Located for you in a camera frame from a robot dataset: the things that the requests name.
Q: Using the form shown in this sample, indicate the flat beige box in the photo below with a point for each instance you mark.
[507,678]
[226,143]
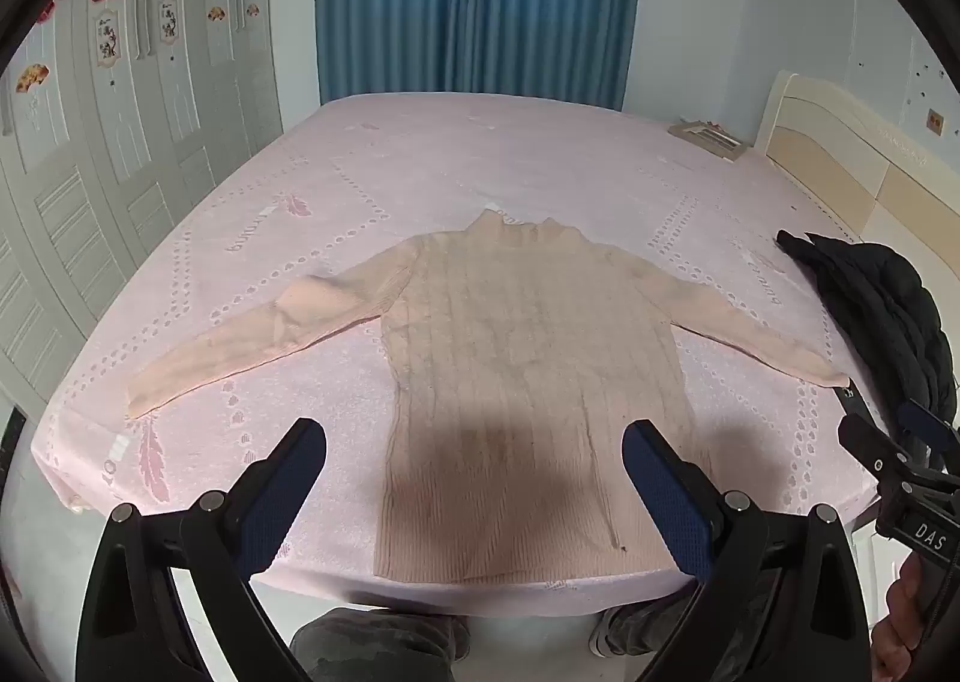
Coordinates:
[712,138]

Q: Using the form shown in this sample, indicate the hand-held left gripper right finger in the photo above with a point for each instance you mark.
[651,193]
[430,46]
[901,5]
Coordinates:
[667,494]

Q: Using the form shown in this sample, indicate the cream bed headboard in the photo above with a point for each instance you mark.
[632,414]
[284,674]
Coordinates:
[840,149]

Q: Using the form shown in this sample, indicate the black padded jacket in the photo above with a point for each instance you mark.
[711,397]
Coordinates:
[877,299]

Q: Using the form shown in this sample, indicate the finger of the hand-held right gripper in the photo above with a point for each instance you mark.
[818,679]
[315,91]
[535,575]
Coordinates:
[926,421]
[870,446]

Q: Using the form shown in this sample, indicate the small fan decal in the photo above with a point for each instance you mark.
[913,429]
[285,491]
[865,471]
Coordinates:
[31,78]

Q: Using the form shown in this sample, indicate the bed with pink sheet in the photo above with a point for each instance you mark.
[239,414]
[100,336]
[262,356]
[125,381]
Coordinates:
[487,157]

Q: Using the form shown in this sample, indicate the wall socket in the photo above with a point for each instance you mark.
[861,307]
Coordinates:
[934,120]

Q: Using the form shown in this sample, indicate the white wardrobe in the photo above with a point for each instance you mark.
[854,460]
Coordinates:
[97,164]

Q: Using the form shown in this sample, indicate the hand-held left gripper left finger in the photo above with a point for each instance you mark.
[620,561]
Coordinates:
[281,494]

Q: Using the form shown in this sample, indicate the beige knitted sweater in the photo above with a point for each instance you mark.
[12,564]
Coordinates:
[510,352]

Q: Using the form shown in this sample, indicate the person's right hand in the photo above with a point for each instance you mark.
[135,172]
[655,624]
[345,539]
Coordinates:
[896,641]

